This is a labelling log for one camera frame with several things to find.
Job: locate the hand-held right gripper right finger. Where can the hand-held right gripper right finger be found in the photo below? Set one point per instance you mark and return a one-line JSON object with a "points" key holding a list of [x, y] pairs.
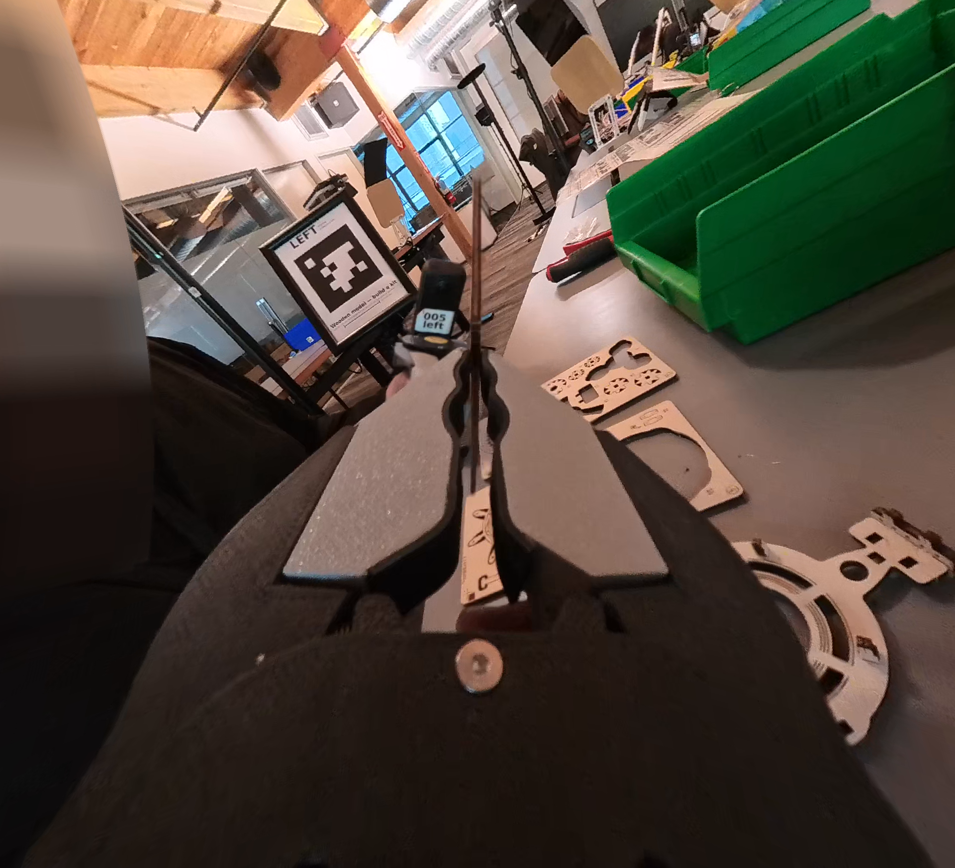
{"points": [[582, 502]]}

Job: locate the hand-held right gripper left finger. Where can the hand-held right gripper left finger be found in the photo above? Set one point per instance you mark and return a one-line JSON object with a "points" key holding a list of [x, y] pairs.
{"points": [[373, 495]]}

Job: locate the wooden sheet with blob cutouts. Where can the wooden sheet with blob cutouts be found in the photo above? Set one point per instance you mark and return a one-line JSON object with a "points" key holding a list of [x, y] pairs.
{"points": [[481, 532]]}

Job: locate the wooden sheet with gears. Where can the wooden sheet with gears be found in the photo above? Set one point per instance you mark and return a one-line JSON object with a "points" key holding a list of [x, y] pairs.
{"points": [[656, 374]]}

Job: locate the round wooden frame part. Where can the round wooden frame part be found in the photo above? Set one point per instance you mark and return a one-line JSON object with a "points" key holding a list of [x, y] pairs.
{"points": [[761, 556]]}

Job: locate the framed marker sign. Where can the framed marker sign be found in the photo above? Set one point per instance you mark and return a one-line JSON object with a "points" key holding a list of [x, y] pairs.
{"points": [[336, 271]]}

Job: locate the wooden sheet with ship wheel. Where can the wooden sheet with ship wheel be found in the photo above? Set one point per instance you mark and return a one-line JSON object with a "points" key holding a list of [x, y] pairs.
{"points": [[656, 419]]}

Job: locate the red and black pliers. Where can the red and black pliers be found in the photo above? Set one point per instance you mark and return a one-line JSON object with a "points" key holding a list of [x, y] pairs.
{"points": [[582, 258]]}

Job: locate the small clear plastic bag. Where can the small clear plastic bag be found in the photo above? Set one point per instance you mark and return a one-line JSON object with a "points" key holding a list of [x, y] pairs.
{"points": [[586, 234]]}

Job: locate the dark jacket on stand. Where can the dark jacket on stand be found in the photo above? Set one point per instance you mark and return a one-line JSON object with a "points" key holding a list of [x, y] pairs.
{"points": [[544, 159]]}

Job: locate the printed paper sheets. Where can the printed paper sheets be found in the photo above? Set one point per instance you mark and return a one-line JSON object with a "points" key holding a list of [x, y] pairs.
{"points": [[641, 137]]}

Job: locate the green plastic bin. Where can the green plastic bin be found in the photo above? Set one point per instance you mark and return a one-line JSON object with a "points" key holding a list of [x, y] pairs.
{"points": [[791, 40], [783, 249]]}

